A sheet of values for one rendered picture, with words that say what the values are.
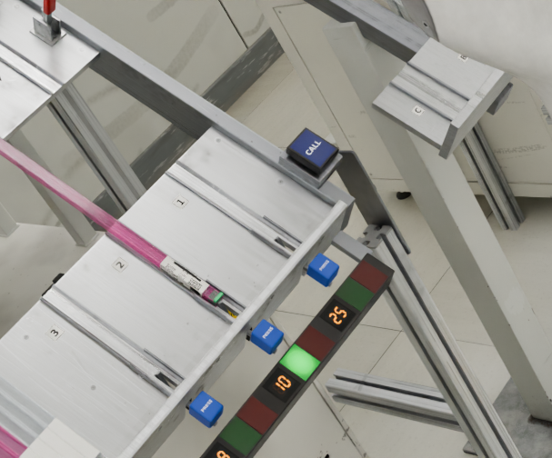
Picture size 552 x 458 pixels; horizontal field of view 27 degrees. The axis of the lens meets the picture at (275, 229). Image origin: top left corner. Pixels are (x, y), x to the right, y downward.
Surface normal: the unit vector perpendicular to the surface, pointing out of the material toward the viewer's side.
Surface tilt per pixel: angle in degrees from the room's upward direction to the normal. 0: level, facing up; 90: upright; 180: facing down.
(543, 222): 0
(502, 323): 90
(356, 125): 90
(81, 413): 43
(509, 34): 92
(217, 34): 90
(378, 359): 0
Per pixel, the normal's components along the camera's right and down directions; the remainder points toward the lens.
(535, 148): -0.58, 0.66
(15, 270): -0.47, -0.75
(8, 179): 0.66, 0.05
